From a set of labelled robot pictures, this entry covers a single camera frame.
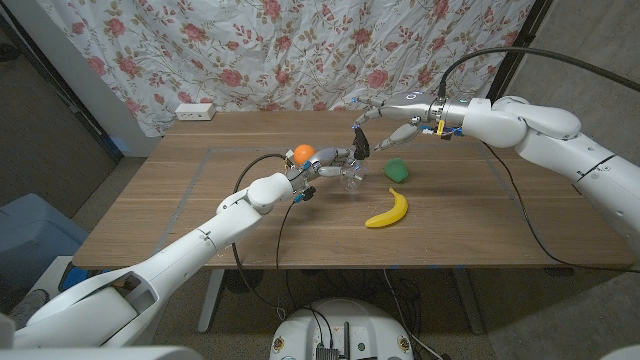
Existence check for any black round disc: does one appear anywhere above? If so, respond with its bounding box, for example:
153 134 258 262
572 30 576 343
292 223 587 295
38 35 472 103
223 269 265 295

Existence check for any black backdrop stand pole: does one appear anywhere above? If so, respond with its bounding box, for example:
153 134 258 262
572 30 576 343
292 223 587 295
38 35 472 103
480 0 555 110

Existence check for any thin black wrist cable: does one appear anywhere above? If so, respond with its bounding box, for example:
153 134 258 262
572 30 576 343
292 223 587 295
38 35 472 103
480 139 640 275
274 199 299 319

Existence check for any clear spray bottle black cap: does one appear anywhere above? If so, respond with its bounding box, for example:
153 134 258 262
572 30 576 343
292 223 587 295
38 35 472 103
339 127 372 192

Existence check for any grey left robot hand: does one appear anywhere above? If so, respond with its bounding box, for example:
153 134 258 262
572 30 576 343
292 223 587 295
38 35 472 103
285 146 369 194

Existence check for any yellow toy banana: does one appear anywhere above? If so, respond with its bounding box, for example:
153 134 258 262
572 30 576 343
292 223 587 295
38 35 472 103
364 187 410 230

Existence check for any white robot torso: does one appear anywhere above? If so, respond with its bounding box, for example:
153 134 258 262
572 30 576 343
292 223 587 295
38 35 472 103
0 344 204 360

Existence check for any white stand with blue pads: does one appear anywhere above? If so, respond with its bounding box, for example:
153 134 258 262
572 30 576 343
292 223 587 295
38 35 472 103
29 255 111 296

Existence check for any orange toy ball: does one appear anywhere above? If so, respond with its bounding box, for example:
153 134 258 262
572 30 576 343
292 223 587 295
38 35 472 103
293 143 317 166

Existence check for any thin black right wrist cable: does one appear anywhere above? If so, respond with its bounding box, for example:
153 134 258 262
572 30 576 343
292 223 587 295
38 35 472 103
480 139 640 275

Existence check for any thin black left wrist cable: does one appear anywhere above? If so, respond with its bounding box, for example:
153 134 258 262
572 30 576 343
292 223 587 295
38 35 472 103
274 199 299 319

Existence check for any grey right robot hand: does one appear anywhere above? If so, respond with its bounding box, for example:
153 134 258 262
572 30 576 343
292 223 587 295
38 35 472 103
351 92 469 153

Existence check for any blue plastic bin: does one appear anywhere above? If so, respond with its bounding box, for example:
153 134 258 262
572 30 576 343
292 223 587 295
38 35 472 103
0 192 90 296

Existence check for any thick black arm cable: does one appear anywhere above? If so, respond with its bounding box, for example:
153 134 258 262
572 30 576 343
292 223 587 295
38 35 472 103
437 46 640 99
230 153 291 321

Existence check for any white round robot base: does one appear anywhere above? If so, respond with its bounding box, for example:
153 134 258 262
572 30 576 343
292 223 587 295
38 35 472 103
269 298 415 360

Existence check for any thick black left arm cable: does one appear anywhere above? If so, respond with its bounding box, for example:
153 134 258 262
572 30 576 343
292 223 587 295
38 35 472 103
230 153 291 321

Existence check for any grey shoe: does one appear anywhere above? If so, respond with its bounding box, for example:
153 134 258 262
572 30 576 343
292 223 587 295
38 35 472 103
7 288 51 329

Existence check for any floral curtain backdrop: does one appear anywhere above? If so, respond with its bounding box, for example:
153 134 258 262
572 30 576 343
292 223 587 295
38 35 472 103
34 0 536 137

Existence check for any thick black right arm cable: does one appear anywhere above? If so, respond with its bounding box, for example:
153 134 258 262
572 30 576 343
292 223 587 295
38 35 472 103
437 46 640 99

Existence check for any white power strip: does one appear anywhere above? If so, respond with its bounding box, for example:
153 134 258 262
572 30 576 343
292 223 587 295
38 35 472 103
174 102 217 122

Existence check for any white table leg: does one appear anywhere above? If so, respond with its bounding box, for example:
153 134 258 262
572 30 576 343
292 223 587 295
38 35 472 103
197 268 226 335
452 268 485 335

